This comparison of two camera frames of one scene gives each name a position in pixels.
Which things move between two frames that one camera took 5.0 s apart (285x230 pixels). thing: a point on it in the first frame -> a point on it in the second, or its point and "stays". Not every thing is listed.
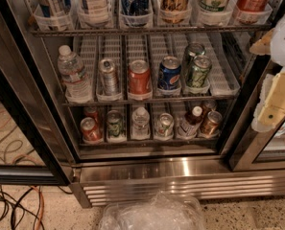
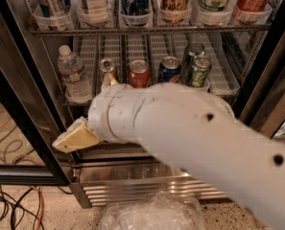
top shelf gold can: [176, 2] stays
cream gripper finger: [263, 46] -> [129, 113]
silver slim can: [108, 78] stays
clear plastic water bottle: [76, 82] stays
